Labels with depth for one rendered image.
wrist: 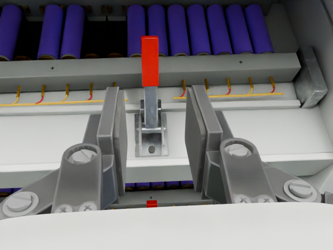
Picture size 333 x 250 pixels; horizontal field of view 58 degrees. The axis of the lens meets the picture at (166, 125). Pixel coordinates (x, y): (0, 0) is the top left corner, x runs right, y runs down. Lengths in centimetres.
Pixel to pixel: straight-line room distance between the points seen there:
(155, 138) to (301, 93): 14
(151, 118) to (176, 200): 19
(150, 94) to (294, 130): 14
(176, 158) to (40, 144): 11
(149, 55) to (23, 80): 12
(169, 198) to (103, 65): 21
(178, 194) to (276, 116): 18
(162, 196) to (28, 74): 23
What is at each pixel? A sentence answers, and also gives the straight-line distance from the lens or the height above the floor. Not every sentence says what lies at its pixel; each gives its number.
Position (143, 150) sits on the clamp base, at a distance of 25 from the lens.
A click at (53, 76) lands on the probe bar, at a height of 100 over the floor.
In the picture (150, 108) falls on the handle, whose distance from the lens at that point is 23.
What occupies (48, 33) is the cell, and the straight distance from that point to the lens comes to 31.
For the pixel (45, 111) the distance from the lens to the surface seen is 28.
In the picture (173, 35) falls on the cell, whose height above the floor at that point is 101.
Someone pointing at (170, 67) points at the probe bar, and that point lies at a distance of 27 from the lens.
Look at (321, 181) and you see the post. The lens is 32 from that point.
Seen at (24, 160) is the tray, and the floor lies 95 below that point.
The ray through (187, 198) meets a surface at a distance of 41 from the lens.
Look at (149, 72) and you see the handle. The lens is 22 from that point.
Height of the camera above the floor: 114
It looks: 42 degrees down
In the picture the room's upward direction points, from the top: 2 degrees clockwise
